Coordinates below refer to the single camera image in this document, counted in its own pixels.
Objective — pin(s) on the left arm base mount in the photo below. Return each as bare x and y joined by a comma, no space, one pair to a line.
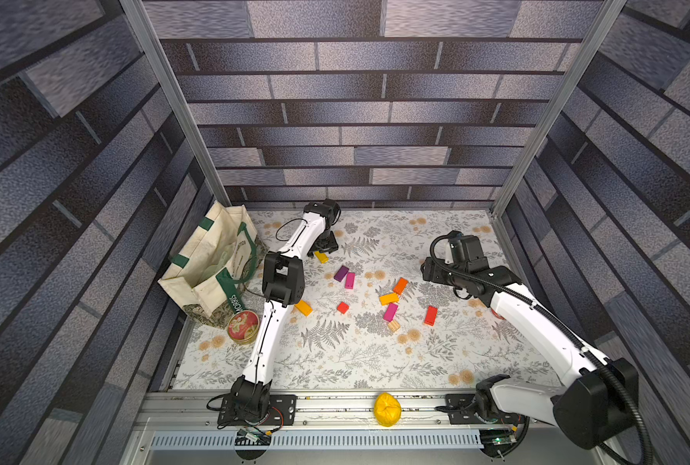
278,411

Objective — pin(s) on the yellow-orange flat wooden block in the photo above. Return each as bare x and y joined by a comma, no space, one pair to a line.
389,299

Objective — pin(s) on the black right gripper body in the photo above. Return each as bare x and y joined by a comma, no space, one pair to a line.
433,272

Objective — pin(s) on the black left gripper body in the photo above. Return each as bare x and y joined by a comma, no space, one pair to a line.
325,242

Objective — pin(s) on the orange-yellow wooden block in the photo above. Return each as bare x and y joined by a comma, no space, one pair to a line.
304,308

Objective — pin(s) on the magenta wooden block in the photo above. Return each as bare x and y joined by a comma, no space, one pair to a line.
350,280

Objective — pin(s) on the yellow wooden block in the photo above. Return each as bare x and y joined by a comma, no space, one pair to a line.
323,259

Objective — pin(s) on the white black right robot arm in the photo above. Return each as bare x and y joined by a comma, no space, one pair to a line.
597,395

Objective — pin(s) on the cream green tote bag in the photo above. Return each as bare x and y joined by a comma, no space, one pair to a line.
205,278

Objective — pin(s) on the red wooden block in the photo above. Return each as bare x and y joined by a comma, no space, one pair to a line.
431,316

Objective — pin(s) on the purple wooden block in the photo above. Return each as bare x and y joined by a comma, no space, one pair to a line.
341,273

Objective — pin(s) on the slotted metal cable tray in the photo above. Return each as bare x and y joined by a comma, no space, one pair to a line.
322,440

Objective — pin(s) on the small red wooden cube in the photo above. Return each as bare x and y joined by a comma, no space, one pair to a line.
342,307

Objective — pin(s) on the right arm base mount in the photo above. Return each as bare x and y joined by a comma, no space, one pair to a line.
462,408

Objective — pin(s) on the pink wooden block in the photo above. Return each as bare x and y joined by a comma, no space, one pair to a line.
390,312

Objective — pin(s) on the small natural wooden cube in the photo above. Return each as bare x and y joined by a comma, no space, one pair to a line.
393,326

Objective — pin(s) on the round red tin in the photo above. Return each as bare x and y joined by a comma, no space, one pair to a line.
244,327

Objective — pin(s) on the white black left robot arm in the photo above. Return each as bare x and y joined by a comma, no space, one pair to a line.
282,287

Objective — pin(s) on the orange wooden block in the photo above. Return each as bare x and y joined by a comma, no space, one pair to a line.
400,286

